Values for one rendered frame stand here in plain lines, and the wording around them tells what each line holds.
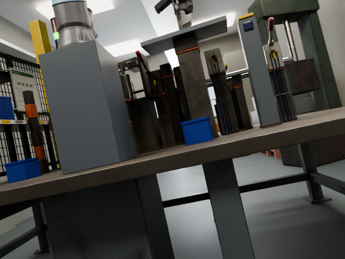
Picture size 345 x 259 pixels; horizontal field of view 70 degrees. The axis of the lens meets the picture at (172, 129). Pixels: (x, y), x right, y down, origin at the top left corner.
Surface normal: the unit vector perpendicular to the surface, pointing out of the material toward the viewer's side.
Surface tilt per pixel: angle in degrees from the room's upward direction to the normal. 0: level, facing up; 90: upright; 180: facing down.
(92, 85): 90
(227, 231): 90
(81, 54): 90
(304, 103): 90
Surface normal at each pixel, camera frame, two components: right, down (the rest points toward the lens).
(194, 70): -0.23, 0.02
